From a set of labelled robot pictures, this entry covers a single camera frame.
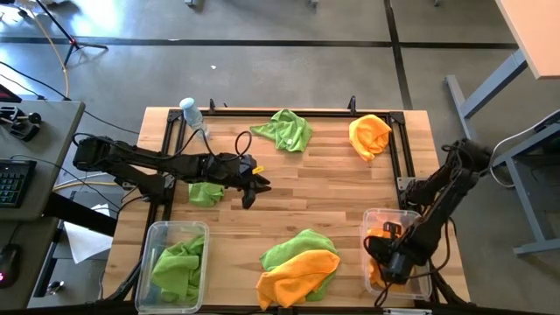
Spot pale blue air freshener bottle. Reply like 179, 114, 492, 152
178, 96, 211, 142

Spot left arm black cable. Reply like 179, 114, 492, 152
72, 129, 254, 161

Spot grey desk frame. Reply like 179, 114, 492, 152
483, 108, 560, 257

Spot clear plastic bin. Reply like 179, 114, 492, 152
360, 207, 434, 302
102, 107, 473, 315
134, 220, 211, 315

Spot black laptop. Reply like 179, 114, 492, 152
0, 84, 23, 104

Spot metal caster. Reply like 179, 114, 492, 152
45, 279, 67, 297

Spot black floor cable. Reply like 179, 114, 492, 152
0, 59, 141, 136

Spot black gadget with knob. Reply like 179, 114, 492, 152
0, 104, 44, 143

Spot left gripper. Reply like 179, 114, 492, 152
235, 153, 271, 210

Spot black keyboard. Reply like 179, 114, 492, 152
0, 158, 39, 209

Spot white label strip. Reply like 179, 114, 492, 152
382, 307, 433, 315

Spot black desk crossbar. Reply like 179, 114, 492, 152
43, 191, 119, 237

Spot grey table leg frame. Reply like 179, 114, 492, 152
444, 48, 530, 159

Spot white cable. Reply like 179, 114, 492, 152
488, 111, 560, 189

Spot grey desk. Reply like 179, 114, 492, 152
0, 216, 67, 310
0, 99, 87, 221

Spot yellow floor cable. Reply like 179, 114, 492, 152
20, 0, 71, 101

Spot black tripod stand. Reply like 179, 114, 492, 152
33, 0, 109, 67

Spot wooden table top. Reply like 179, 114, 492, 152
495, 0, 560, 81

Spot black computer mouse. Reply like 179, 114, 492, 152
0, 243, 22, 289

